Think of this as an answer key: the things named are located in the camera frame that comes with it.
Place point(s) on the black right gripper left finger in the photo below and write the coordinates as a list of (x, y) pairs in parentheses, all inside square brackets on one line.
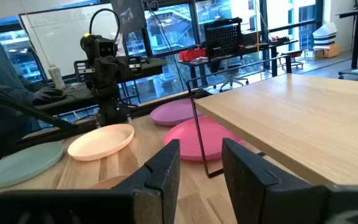
[(154, 186)]

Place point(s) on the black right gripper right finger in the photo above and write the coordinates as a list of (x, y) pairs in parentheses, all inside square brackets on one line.
[(253, 193)]

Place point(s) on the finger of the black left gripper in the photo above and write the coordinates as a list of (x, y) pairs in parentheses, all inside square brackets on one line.
[(117, 69), (101, 70)]

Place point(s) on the pink plate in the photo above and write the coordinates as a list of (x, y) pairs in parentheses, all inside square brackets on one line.
[(179, 140)]

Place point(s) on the purple plate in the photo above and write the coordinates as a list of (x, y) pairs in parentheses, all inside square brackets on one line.
[(172, 112)]

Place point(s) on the light blue plate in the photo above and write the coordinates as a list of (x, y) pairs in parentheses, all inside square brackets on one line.
[(20, 165)]

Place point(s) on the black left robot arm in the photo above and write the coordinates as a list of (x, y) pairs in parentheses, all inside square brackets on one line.
[(112, 109)]

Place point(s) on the grey operator desk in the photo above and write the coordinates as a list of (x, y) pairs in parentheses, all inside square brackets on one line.
[(148, 67)]

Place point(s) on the white plastic bottle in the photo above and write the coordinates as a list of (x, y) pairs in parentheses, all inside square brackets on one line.
[(56, 77)]

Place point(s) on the white whiteboard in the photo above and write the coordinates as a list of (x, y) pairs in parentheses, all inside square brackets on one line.
[(64, 34)]

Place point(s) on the person's hand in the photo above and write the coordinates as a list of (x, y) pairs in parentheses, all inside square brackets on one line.
[(48, 96)]

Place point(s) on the dark hanging banner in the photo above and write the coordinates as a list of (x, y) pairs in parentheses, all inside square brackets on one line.
[(127, 15)]

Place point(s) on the red toolbox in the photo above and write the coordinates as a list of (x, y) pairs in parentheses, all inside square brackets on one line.
[(193, 54)]

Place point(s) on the black pegboard panel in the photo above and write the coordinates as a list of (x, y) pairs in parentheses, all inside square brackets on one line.
[(224, 39)]

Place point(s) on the grey office chair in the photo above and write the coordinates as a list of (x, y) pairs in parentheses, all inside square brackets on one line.
[(232, 73)]

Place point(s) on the long black workbench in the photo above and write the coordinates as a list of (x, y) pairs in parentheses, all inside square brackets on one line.
[(259, 46)]

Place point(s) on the cardboard box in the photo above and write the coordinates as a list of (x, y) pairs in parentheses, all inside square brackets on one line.
[(331, 51)]

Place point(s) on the white black striped box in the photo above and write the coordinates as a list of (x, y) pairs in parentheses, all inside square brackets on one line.
[(325, 34)]

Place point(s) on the black standing desk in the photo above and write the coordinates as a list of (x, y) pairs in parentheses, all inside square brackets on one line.
[(356, 37)]

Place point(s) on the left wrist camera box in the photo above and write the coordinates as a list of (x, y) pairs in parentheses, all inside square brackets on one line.
[(104, 48)]

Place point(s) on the black aluminium rig frame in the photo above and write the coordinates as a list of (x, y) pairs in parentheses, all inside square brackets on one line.
[(26, 109)]

